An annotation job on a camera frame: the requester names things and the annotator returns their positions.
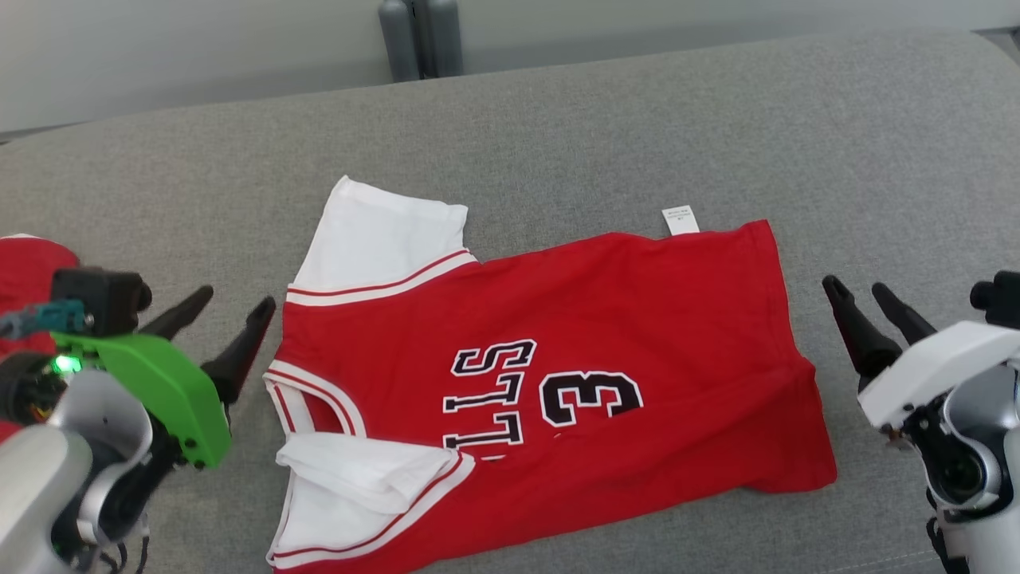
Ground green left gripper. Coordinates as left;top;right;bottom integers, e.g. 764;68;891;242
52;285;277;470

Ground red shorts white stripe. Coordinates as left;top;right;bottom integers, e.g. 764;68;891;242
0;235;80;443

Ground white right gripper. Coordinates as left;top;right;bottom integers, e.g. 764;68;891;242
822;275;1020;431

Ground grey partition post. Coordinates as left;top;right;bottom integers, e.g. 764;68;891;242
414;0;465;78
378;0;421;83

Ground teal left camera connector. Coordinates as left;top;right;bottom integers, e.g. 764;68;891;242
0;301;90;340

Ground red basketball jersey white sleeves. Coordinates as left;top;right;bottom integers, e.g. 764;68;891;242
263;175;838;574

